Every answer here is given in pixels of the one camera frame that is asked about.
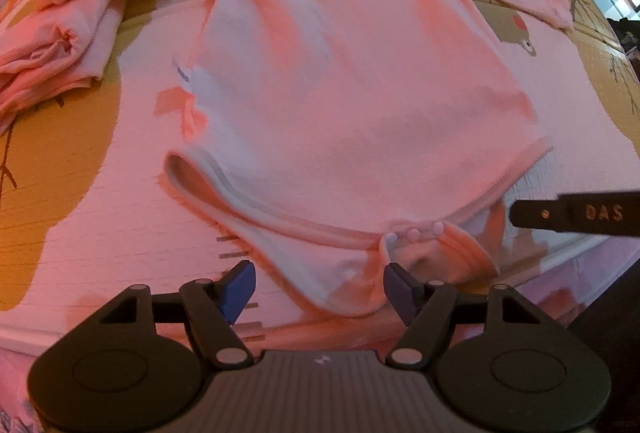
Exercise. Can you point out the white baby bodysuit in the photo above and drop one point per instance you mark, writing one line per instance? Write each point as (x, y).
(350, 88)

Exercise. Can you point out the folded white garment pile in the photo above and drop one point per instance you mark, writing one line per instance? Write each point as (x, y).
(45, 58)

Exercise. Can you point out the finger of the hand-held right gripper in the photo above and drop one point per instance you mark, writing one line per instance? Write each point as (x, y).
(575, 213)

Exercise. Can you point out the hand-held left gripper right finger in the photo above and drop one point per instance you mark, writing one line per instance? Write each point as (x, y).
(400, 295)

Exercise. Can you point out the dark cloth heap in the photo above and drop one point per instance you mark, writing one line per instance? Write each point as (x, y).
(627, 35)

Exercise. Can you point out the pink bed sheet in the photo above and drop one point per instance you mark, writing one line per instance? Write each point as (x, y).
(17, 393)

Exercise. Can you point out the printed play mat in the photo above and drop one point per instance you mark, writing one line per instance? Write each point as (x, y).
(75, 188)

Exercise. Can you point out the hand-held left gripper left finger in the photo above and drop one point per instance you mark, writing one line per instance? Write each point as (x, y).
(237, 293)

